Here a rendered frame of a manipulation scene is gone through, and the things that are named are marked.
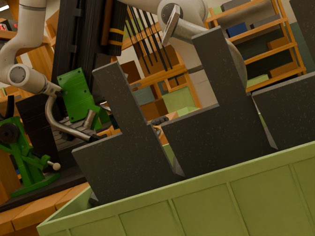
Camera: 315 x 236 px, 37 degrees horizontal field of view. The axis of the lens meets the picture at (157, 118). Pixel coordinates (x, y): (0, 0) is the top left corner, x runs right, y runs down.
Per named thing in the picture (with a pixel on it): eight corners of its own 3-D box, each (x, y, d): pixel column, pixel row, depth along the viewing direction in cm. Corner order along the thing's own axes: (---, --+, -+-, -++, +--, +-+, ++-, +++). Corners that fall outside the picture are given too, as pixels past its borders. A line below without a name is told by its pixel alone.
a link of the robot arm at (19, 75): (19, 89, 175) (41, 95, 173) (1, 82, 162) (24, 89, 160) (26, 68, 176) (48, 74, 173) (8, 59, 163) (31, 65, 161)
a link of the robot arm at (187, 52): (228, 55, 147) (199, -16, 144) (214, 66, 130) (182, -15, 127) (194, 69, 152) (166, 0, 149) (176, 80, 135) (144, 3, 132)
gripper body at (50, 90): (52, 80, 175) (64, 86, 186) (30, 69, 177) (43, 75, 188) (43, 98, 175) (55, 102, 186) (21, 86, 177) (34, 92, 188)
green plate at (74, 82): (101, 116, 198) (87, 71, 202) (95, 113, 190) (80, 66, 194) (77, 125, 200) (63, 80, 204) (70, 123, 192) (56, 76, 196)
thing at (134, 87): (142, 87, 217) (140, 81, 217) (137, 90, 201) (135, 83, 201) (67, 116, 223) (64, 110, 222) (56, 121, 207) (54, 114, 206)
